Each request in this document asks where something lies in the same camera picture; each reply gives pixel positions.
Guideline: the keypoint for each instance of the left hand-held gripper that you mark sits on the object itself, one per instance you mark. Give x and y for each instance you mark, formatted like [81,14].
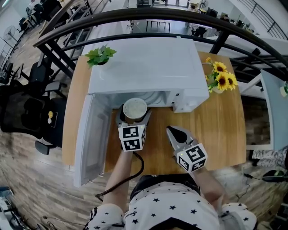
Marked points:
[131,139]

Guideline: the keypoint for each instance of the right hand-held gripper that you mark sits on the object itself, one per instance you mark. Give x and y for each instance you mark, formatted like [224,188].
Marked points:
[191,157]

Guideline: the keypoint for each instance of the paper cup of food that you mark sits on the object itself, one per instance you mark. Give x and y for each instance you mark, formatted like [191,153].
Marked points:
[135,108]

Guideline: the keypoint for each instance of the white microwave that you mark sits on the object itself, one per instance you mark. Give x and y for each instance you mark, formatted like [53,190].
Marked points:
[146,67]

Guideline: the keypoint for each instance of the person's left forearm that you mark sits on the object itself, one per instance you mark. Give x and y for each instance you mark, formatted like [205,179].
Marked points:
[119,177]

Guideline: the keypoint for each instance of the person's right forearm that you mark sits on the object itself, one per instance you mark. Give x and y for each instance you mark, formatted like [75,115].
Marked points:
[209,186]

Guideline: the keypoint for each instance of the person's black trousers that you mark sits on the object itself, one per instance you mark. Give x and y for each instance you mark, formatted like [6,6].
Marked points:
[162,179]

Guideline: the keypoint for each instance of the green potted plant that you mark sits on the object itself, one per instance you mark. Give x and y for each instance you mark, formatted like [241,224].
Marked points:
[100,55]

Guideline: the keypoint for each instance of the sunflower bouquet in vase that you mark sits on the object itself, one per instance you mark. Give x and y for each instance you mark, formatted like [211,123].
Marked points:
[222,78]

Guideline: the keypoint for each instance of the white star-print shirt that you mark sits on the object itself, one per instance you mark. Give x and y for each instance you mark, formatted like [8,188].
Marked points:
[171,211]

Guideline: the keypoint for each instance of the black smartphone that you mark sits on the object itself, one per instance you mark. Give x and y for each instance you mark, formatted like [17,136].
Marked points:
[55,121]

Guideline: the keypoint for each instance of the small yellow toy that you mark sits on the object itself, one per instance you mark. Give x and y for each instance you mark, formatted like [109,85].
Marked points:
[50,114]

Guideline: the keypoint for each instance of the white side table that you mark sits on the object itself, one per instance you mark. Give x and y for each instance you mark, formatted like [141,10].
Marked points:
[275,107]

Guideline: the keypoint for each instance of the black metal railing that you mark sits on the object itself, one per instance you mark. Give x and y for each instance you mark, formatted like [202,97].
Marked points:
[139,14]

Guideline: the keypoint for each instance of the black office chair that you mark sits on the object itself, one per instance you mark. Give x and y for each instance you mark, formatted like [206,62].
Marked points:
[27,105]

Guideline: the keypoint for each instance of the small white plant pot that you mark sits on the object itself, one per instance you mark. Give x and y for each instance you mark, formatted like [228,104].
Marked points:
[284,91]

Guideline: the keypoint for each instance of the standing floor fan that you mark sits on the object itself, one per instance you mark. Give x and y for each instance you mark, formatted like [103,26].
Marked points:
[9,32]

